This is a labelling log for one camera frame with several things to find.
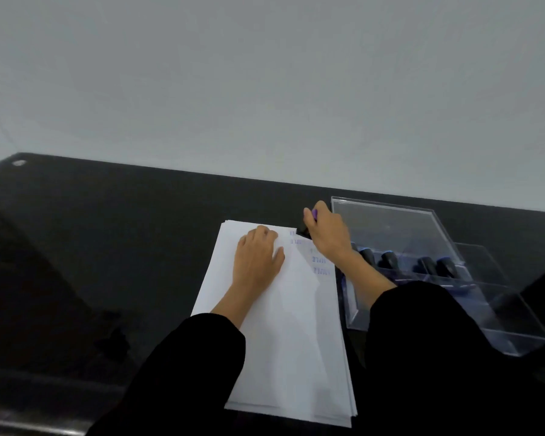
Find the person's left hand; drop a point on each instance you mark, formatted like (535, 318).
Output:
(254, 265)

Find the person's right hand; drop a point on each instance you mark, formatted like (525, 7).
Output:
(330, 236)

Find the person's left little finger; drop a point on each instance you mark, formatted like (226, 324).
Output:
(241, 243)

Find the person's left thumb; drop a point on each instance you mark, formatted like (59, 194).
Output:
(279, 259)

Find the person's left middle finger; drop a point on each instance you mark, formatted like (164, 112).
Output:
(262, 233)

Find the person's right thumb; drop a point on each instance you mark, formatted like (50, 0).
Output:
(308, 221)

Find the black and purple stamp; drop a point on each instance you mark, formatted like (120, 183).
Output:
(302, 232)

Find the stack of white paper sheets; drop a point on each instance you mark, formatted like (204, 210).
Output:
(295, 340)

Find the person's left forearm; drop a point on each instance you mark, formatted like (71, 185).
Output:
(186, 363)

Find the person's right forearm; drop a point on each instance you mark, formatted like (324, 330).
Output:
(431, 354)

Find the clear acrylic organizer box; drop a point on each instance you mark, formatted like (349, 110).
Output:
(495, 313)

